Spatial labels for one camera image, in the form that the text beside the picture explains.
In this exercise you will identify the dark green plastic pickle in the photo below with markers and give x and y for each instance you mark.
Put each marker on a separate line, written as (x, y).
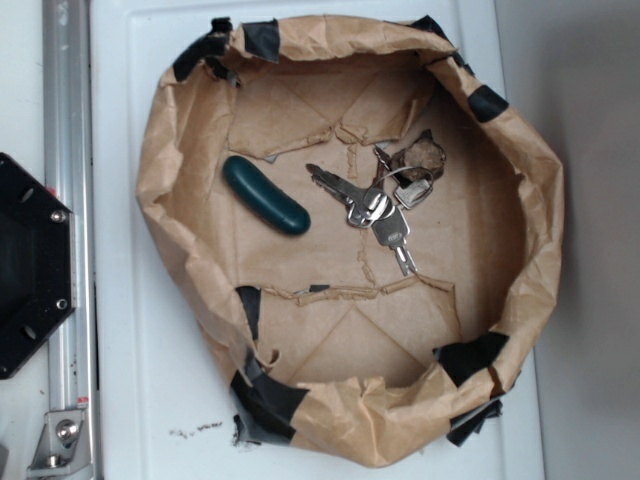
(260, 195)

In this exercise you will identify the brown paper bag bin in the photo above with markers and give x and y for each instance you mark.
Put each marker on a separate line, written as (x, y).
(323, 341)

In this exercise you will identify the long silver key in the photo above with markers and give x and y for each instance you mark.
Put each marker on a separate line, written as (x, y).
(359, 210)

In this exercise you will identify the silver key with square head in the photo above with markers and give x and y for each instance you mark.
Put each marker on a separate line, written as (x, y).
(392, 232)

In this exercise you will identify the small silver key tag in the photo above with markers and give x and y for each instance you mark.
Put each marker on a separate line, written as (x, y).
(413, 194)

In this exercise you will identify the brown cat-shaped keychain charm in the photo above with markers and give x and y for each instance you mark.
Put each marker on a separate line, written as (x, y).
(423, 156)

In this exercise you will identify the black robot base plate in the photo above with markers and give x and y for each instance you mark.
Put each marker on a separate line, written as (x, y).
(37, 286)

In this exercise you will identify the aluminium extrusion rail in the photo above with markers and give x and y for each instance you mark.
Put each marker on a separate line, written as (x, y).
(72, 348)

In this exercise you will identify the silver metal corner bracket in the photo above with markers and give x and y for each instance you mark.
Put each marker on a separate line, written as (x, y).
(63, 447)

